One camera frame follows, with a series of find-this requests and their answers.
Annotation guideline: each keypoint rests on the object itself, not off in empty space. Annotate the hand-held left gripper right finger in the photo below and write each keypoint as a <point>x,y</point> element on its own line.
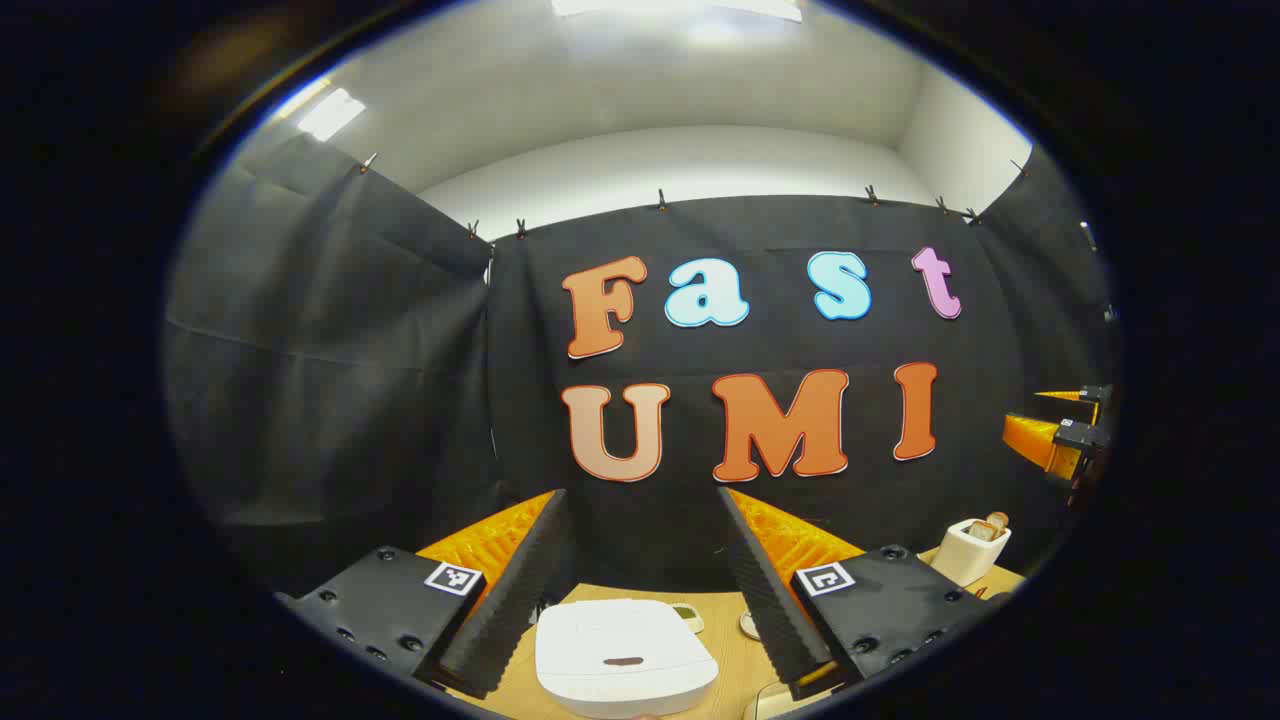
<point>765,590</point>

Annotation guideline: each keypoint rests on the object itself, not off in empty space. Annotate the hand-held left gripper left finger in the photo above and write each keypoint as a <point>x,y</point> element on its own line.
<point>520,590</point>

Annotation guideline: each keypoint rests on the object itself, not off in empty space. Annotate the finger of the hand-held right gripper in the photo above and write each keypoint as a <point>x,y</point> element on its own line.
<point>1040,440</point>
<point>1095,396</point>

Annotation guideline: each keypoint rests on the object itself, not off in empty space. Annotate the white rice cooker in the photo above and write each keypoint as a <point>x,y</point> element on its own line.
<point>620,650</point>

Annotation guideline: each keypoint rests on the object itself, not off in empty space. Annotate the clear glass rice tray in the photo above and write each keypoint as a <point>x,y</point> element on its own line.
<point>770,703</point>

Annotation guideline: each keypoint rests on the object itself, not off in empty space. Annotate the white round plate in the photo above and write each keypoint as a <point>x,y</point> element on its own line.
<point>750,626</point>

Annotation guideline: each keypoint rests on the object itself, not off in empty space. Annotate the white divided condiment tray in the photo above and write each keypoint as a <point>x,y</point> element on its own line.
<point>688,617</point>

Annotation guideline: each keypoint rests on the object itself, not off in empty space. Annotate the toasted bread slice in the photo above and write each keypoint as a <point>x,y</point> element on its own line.
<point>981,531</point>
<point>998,520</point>

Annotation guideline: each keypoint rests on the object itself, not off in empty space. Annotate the white toaster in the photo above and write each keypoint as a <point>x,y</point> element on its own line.
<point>965,555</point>

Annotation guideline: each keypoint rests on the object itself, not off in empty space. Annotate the ceiling light panel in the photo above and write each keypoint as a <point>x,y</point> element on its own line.
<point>680,8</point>
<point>330,114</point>

